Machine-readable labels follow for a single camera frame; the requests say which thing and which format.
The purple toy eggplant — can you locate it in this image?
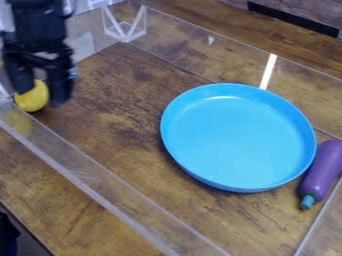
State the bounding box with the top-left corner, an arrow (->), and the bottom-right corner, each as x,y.
300,140 -> 342,210

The blue round tray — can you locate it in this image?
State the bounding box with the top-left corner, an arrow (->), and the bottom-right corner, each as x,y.
161,83 -> 317,193

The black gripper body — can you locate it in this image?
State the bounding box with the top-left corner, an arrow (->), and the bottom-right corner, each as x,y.
2,43 -> 75,72

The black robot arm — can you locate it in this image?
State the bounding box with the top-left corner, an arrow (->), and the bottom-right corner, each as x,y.
0,0 -> 78,106

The clear acrylic enclosure wall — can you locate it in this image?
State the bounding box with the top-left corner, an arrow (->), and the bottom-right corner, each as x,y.
0,0 -> 342,256

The yellow lemon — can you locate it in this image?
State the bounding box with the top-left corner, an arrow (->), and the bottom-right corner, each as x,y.
15,79 -> 50,112

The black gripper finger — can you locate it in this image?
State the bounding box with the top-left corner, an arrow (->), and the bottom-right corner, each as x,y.
46,65 -> 75,106
4,60 -> 34,95

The black bar on background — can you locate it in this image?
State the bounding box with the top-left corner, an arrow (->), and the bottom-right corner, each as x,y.
248,1 -> 340,38

